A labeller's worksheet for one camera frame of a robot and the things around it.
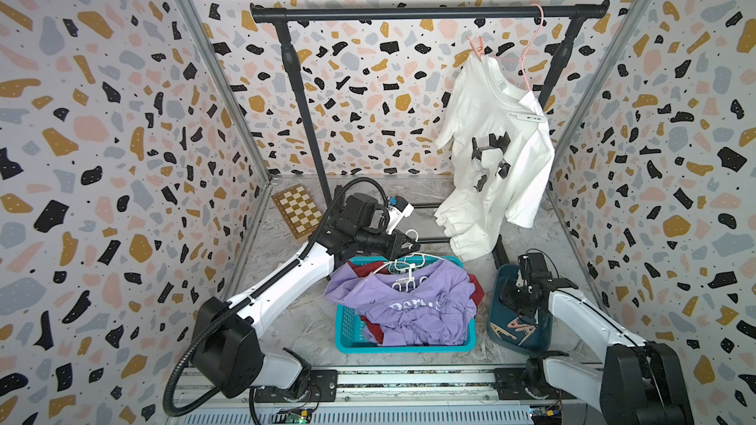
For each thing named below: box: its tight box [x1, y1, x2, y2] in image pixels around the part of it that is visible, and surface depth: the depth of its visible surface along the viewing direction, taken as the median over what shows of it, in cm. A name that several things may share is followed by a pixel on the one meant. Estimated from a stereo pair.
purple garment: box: [323, 259, 476, 347], surface depth 78 cm
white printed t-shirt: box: [435, 49, 557, 262], surface depth 80 cm
